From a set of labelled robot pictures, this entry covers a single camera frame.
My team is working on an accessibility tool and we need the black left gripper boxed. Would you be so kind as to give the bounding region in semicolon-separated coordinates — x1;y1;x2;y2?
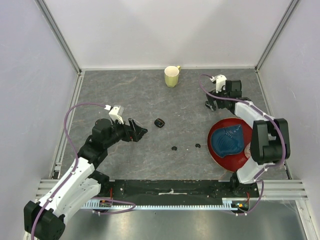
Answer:
104;117;147;148

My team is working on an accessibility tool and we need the black case with gold line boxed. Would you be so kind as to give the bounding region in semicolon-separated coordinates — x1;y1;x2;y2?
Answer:
154;118;165;128

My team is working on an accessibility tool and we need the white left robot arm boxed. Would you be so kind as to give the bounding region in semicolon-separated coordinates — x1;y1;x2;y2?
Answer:
23;118;148;240

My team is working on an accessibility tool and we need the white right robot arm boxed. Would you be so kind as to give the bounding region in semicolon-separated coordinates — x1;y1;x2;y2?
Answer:
205;75;291;197

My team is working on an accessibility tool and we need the blue leaf-shaped dish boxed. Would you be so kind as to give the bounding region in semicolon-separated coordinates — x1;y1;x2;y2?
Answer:
209;124;245;158

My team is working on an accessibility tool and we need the pale green mug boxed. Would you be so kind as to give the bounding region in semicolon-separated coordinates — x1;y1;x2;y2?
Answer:
164;66;181;88

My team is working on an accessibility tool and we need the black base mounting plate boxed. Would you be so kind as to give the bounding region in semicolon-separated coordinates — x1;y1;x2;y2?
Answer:
98;179;260;205

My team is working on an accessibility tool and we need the red round plate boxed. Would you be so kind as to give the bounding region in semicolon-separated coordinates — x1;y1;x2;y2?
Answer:
207;117;252;172

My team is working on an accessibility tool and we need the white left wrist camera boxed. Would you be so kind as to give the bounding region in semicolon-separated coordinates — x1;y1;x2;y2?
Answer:
104;104;125;125

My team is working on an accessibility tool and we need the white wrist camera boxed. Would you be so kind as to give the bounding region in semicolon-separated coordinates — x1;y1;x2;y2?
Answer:
104;104;125;125
210;74;227;93

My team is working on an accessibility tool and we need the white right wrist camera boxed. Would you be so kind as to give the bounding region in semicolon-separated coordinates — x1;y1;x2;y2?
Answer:
210;74;227;93

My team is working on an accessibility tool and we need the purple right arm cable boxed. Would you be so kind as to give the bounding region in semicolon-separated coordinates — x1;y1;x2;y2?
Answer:
198;74;288;217

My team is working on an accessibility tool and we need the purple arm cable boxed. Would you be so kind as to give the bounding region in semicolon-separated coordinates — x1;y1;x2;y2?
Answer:
31;102;137;240
198;74;288;217

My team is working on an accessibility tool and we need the white slotted cable duct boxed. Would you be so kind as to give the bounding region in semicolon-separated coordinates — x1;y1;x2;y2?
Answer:
81;197;249;212

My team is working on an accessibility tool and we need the aluminium frame post right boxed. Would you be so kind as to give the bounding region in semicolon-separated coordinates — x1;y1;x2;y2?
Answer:
254;0;300;73

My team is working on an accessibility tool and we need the aluminium frame post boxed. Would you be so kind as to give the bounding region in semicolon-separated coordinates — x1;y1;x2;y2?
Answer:
254;0;300;73
35;0;82;75

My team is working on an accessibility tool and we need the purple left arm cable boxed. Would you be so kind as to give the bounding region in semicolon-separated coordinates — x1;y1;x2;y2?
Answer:
31;102;137;240

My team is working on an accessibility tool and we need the aluminium frame post left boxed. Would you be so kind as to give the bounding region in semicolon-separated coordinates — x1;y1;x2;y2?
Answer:
35;0;82;75

